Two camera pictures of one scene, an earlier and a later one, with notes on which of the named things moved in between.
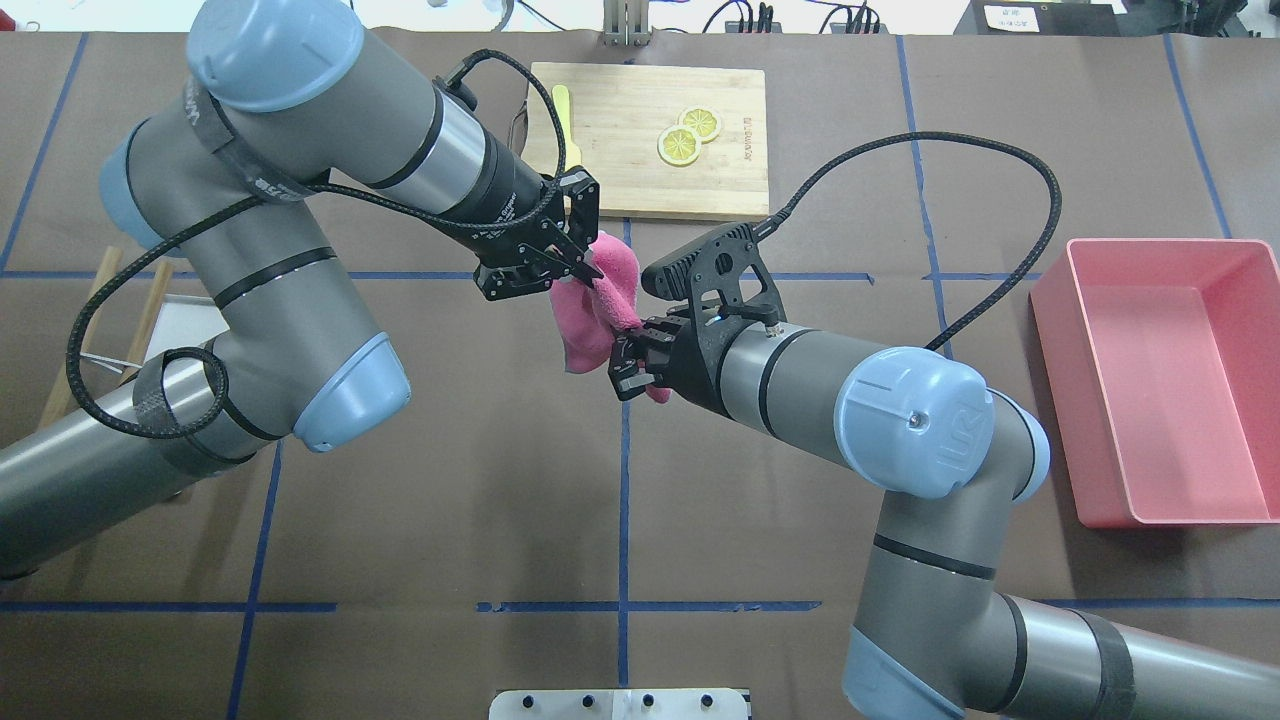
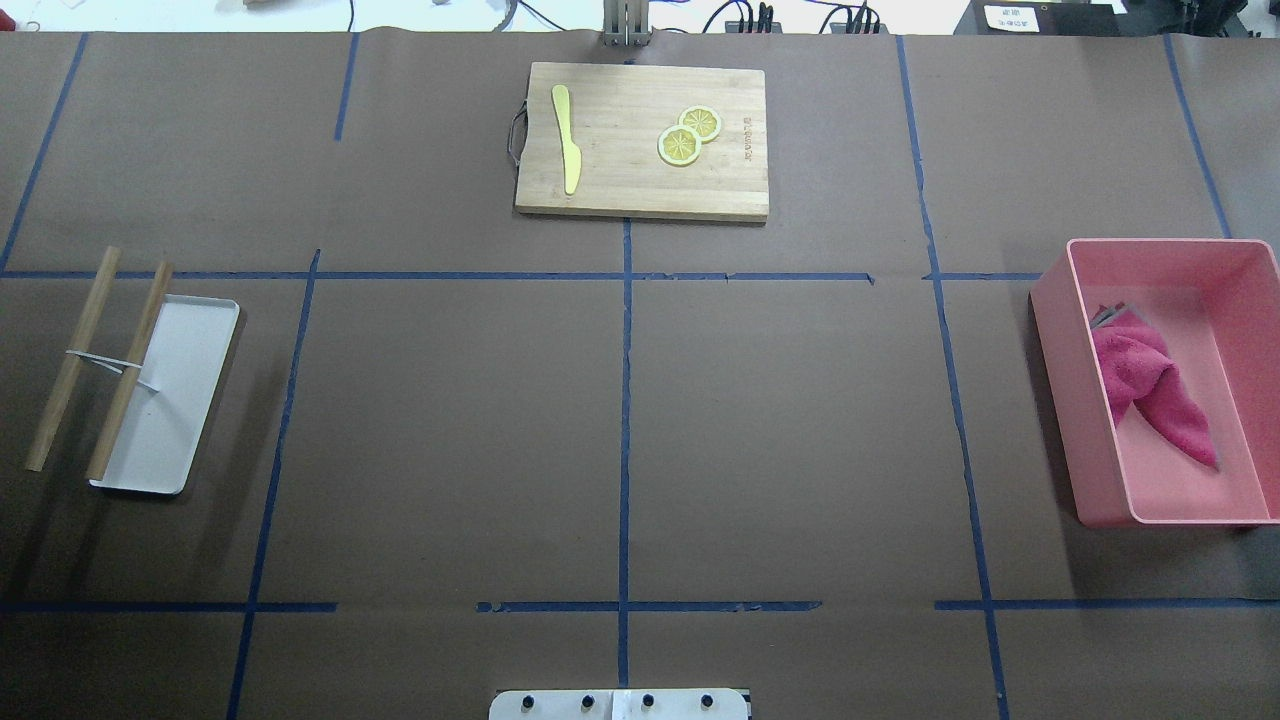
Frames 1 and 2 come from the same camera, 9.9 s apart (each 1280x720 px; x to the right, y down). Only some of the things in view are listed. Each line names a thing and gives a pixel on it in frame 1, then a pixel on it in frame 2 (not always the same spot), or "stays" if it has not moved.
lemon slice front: x=679 y=146 stays
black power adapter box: x=1044 y=18 stays
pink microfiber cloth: x=589 y=318 to x=1137 y=370
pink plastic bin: x=1162 y=357 stays
